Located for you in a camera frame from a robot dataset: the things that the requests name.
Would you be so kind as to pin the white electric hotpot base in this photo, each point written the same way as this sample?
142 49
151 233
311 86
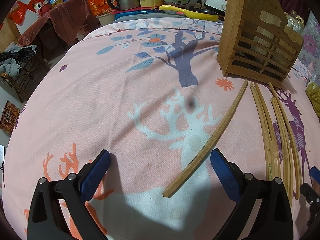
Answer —
219 5

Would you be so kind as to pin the wooden chair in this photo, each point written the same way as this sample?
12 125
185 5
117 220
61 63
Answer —
21 82

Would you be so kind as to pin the dark red cloth covered cabinet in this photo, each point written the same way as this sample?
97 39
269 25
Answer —
67 19

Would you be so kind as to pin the bamboo chopstick with green print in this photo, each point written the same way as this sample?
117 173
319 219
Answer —
265 133

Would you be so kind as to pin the clear oil jug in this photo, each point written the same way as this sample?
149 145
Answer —
295 22

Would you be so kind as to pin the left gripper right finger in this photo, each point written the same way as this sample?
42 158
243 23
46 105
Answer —
274 218

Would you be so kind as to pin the green and white plush glove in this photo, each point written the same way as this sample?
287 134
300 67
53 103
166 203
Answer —
313 93

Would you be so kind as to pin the pink deer print tablecloth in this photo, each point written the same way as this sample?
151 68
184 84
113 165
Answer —
151 92

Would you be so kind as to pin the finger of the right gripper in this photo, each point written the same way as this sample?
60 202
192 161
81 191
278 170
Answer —
315 174

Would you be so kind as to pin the red plastic bag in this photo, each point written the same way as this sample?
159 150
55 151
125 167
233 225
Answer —
17 12

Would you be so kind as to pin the brown printed box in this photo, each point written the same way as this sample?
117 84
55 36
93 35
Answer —
9 117

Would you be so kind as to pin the red gift box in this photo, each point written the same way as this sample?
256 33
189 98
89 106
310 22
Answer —
99 7

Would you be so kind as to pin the wide bamboo chopstick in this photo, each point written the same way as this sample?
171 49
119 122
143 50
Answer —
211 142

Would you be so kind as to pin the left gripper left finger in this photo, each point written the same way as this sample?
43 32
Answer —
46 220

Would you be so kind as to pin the floral purple cushion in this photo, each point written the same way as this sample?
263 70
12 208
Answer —
309 54

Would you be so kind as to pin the wooden slatted utensil holder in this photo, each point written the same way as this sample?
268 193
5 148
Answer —
256 42

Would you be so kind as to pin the yellow plastic rice paddle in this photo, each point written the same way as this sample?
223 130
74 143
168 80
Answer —
190 14

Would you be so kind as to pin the red fu paper decoration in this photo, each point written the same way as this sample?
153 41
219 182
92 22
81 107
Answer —
31 4

